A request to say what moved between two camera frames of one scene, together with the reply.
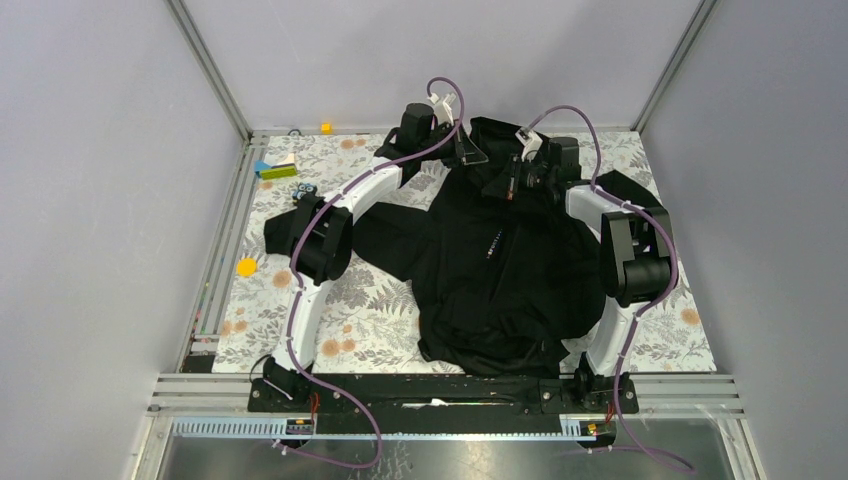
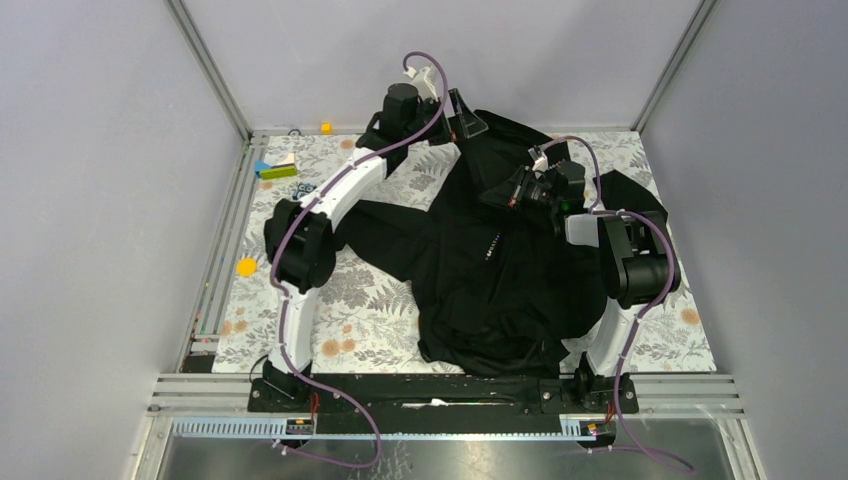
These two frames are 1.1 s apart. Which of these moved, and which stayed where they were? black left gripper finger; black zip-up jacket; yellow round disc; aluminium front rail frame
Moved: black left gripper finger
Stayed: black zip-up jacket; yellow round disc; aluminium front rail frame
